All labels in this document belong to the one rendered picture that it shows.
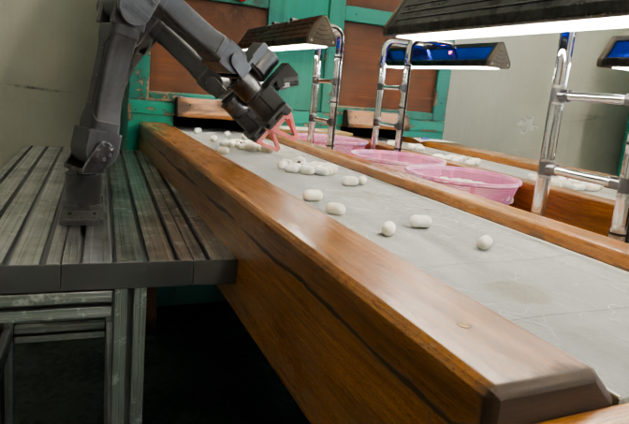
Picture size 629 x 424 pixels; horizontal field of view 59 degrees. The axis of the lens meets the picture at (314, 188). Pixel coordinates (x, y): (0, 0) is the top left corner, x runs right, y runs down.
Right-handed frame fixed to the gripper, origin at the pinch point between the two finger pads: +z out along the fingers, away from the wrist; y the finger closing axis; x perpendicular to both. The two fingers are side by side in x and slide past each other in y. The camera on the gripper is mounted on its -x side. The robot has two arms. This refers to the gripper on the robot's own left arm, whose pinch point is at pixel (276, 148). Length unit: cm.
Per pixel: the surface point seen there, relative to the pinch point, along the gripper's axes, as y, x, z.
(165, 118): 57, 13, -18
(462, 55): -7, -60, 22
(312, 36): -20.7, -22.2, -20.2
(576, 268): -99, -2, 5
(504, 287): -103, 9, -7
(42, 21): 144, 14, -72
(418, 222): -80, 5, -4
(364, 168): -32.1, -7.0, 8.2
